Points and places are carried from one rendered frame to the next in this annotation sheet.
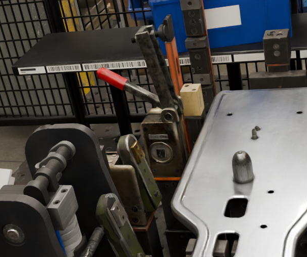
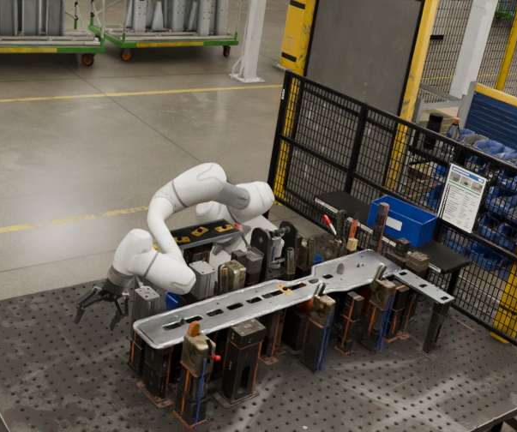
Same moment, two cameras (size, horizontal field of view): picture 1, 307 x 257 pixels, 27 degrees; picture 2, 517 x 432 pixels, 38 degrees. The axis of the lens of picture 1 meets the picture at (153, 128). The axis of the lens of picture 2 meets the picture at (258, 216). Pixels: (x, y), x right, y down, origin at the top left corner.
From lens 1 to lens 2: 252 cm
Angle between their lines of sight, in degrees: 22
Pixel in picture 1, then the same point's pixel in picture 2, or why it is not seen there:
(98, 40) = (355, 205)
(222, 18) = (393, 224)
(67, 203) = (277, 241)
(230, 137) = (351, 262)
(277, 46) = (400, 245)
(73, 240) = (276, 255)
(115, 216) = (289, 254)
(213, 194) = (326, 270)
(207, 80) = (375, 244)
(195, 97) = (351, 243)
